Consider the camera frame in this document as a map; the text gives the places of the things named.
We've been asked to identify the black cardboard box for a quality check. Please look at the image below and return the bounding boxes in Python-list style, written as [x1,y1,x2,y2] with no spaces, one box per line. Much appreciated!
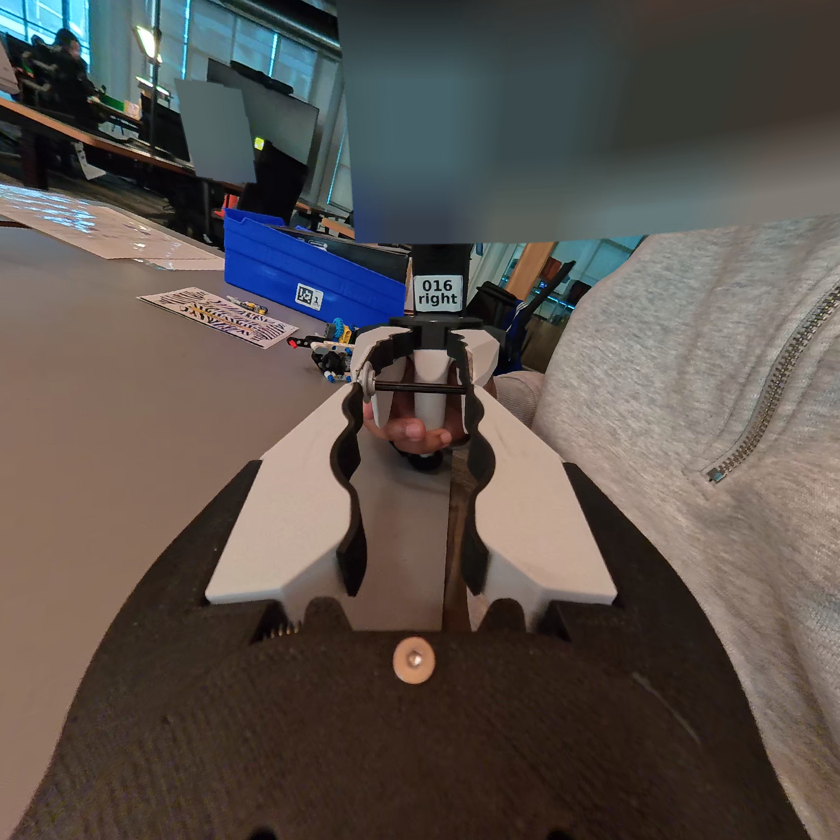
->
[308,236,413,290]

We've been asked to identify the wooden post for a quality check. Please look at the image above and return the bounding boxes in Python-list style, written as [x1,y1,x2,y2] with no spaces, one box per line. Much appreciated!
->
[505,241,559,299]

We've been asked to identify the black monitor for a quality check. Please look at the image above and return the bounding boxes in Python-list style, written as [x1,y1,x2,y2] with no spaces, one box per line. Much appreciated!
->
[206,58,320,168]

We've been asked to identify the grey hoodie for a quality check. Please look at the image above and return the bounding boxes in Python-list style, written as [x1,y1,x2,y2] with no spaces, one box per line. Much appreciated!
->
[492,217,840,840]

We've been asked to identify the striped sticker sheet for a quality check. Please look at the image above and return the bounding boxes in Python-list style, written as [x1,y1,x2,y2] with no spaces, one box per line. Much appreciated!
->
[136,287,299,350]

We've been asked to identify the wooden background desk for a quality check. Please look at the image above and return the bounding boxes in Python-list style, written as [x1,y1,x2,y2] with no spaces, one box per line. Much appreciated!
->
[0,95,244,198]

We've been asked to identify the person's right hand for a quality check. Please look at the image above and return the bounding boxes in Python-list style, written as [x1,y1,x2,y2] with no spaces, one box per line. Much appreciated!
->
[363,367,472,458]

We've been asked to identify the partly built lego model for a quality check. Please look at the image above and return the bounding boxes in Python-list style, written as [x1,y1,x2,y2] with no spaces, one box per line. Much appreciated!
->
[289,318,358,383]

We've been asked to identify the printed instruction sheets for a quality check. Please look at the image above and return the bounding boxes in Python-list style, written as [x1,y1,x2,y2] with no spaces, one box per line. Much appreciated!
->
[0,184,225,271]

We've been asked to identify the person's right forearm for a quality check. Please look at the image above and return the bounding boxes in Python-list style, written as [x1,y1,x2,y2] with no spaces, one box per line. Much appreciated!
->
[492,371,546,431]

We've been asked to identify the blue plastic bin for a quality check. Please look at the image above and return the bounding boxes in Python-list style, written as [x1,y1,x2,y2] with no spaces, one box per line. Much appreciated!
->
[223,209,408,324]

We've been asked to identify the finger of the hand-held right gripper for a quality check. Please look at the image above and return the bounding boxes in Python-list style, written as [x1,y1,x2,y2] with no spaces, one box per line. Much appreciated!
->
[350,325,413,403]
[451,327,508,435]

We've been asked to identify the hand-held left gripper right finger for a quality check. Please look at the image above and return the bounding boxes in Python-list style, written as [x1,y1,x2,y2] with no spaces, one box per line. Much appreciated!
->
[459,384,619,632]

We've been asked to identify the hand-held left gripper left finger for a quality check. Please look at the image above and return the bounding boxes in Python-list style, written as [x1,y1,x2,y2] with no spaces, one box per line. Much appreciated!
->
[204,382,368,623]

